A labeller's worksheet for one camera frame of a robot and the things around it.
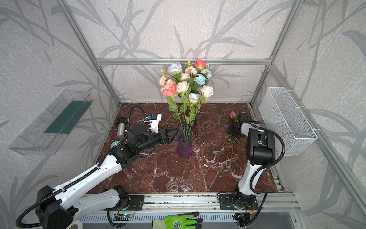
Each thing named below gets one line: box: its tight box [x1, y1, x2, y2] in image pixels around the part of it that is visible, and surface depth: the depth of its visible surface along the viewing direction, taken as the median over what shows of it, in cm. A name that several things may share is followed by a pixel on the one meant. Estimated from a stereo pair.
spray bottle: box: [114, 117, 127, 138], surface depth 103 cm
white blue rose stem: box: [167, 62, 183, 83], surface depth 75 cm
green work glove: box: [151, 211, 204, 229], surface depth 69 cm
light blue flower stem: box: [193, 68, 213, 85], surface depth 86 cm
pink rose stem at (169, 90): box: [162, 83, 185, 141], surface depth 67 cm
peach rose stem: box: [159, 74, 174, 87], surface depth 83 cm
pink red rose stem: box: [194, 59, 207, 74], surface depth 88 cm
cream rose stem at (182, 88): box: [176, 81, 191, 141], surface depth 72 cm
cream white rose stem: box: [187, 85, 214, 141], surface depth 71 cm
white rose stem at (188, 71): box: [180, 66, 197, 81], surface depth 84 cm
